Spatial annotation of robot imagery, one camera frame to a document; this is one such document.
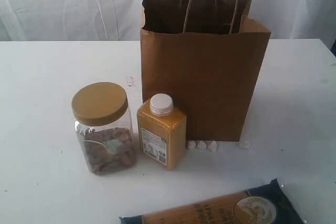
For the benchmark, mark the nut jar gold lid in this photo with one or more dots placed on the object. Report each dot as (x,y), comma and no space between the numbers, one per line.
(104,128)

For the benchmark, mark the white backdrop curtain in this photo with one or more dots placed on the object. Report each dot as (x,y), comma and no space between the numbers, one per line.
(29,20)

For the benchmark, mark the brown paper bag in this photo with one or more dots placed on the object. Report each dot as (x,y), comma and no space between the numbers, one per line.
(206,54)

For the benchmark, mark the spaghetti packet dark blue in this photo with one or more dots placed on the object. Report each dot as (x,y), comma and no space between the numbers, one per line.
(263,204)

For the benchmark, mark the yellow millet bottle white cap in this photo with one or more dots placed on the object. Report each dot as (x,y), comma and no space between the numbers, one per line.
(162,130)

